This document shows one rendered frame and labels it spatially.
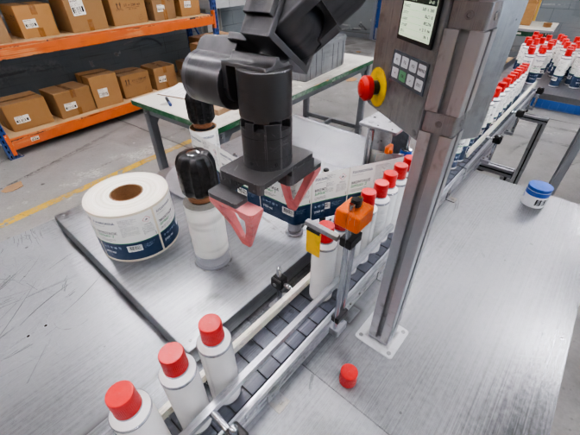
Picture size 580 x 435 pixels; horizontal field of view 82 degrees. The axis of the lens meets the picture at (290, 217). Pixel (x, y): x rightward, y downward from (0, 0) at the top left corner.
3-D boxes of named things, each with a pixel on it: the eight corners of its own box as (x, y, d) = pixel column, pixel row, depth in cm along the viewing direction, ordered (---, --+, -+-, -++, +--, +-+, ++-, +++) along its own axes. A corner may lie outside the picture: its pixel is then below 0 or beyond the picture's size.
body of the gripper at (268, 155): (219, 182, 39) (210, 121, 35) (274, 151, 46) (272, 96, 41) (261, 201, 36) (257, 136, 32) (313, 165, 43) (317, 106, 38)
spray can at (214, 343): (228, 370, 63) (212, 300, 50) (247, 389, 60) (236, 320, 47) (205, 392, 59) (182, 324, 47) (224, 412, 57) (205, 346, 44)
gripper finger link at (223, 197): (215, 243, 43) (204, 179, 37) (252, 216, 47) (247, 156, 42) (255, 266, 40) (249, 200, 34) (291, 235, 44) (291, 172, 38)
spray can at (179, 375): (200, 395, 59) (175, 327, 46) (219, 417, 56) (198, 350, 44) (174, 420, 56) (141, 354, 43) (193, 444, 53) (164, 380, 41)
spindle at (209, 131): (212, 165, 122) (199, 84, 104) (229, 173, 117) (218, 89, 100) (192, 174, 116) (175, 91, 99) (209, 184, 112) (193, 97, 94)
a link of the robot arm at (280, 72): (267, 64, 30) (303, 53, 33) (212, 54, 33) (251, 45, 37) (270, 137, 34) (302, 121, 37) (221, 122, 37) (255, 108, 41)
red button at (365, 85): (374, 71, 54) (356, 72, 53) (384, 78, 51) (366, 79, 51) (370, 95, 56) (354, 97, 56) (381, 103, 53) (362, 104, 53)
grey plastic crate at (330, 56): (302, 58, 288) (303, 29, 275) (344, 65, 271) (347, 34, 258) (260, 74, 249) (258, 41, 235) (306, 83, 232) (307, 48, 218)
